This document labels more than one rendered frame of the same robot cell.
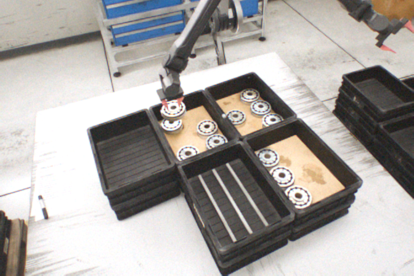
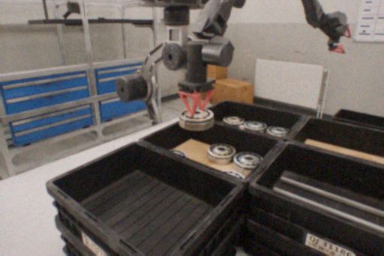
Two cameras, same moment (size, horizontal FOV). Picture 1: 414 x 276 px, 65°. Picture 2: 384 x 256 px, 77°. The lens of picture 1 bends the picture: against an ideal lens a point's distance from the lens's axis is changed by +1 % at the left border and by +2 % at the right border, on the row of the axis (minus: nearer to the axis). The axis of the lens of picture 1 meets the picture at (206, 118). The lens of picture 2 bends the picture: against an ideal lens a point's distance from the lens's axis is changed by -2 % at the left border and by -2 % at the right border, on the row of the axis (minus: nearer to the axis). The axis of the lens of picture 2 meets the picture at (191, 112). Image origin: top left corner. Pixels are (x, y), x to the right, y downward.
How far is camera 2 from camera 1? 0.98 m
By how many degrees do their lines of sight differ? 36
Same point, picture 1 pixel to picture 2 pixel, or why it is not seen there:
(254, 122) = not seen: hidden behind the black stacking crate
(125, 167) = (139, 232)
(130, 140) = (121, 193)
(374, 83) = not seen: hidden behind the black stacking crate
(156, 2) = (64, 96)
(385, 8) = (238, 96)
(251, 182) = (326, 187)
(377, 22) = (340, 18)
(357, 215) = not seen: outside the picture
